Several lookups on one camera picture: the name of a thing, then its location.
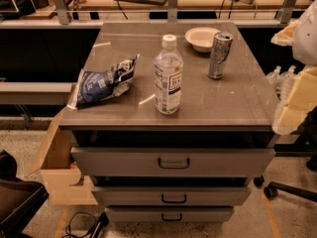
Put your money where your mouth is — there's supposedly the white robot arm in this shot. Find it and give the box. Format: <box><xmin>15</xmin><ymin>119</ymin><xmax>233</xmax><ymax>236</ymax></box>
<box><xmin>271</xmin><ymin>0</ymin><xmax>317</xmax><ymax>135</ymax></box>

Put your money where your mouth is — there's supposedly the grey drawer cabinet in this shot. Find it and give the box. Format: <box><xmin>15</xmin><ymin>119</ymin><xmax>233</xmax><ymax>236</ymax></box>
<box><xmin>59</xmin><ymin>23</ymin><xmax>278</xmax><ymax>222</ymax></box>

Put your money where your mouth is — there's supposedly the grey bottom drawer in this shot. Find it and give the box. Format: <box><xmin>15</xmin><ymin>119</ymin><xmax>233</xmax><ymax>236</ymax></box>
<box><xmin>105</xmin><ymin>206</ymin><xmax>234</xmax><ymax>222</ymax></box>

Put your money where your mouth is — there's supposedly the grey middle drawer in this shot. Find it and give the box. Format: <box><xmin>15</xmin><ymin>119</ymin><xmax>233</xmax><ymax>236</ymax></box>
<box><xmin>92</xmin><ymin>186</ymin><xmax>251</xmax><ymax>206</ymax></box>

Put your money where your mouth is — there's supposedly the clear pump bottle right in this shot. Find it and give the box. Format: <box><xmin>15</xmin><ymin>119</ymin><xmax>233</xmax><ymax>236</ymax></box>
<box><xmin>280</xmin><ymin>65</ymin><xmax>296</xmax><ymax>94</ymax></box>

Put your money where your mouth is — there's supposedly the clear pump bottle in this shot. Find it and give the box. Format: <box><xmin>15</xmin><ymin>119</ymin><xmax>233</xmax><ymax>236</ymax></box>
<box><xmin>266</xmin><ymin>65</ymin><xmax>281</xmax><ymax>91</ymax></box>
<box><xmin>280</xmin><ymin>65</ymin><xmax>296</xmax><ymax>94</ymax></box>

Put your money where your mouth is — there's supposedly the clear pump bottle left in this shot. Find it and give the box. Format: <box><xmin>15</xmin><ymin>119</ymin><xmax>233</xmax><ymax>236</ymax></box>
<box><xmin>266</xmin><ymin>65</ymin><xmax>281</xmax><ymax>91</ymax></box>

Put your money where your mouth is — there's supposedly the black chair base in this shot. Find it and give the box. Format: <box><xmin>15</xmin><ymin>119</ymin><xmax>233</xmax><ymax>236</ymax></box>
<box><xmin>253</xmin><ymin>176</ymin><xmax>317</xmax><ymax>202</ymax></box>

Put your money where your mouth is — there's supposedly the silver drink can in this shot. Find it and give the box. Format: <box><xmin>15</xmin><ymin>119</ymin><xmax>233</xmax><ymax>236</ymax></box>
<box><xmin>207</xmin><ymin>32</ymin><xmax>233</xmax><ymax>79</ymax></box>

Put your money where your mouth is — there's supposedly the white bowl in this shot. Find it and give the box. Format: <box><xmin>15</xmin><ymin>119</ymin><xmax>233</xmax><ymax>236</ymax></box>
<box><xmin>185</xmin><ymin>27</ymin><xmax>219</xmax><ymax>53</ymax></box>

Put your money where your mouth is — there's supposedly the clear water bottle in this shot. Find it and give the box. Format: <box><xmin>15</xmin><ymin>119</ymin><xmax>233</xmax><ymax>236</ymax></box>
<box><xmin>154</xmin><ymin>34</ymin><xmax>183</xmax><ymax>114</ymax></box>

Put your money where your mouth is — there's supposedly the blue chip bag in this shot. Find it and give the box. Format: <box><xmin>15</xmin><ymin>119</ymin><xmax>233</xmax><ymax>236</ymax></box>
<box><xmin>67</xmin><ymin>55</ymin><xmax>140</xmax><ymax>109</ymax></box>

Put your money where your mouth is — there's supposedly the cardboard box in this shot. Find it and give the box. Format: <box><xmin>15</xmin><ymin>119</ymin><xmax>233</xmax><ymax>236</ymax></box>
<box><xmin>29</xmin><ymin>110</ymin><xmax>97</xmax><ymax>205</ymax></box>

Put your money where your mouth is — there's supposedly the black office chair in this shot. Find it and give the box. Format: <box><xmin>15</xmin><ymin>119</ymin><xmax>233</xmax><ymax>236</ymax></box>
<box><xmin>0</xmin><ymin>151</ymin><xmax>49</xmax><ymax>238</ymax></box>

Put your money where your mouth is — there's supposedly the black floor cable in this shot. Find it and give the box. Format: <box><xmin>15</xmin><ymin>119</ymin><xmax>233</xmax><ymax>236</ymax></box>
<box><xmin>61</xmin><ymin>211</ymin><xmax>110</xmax><ymax>238</ymax></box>

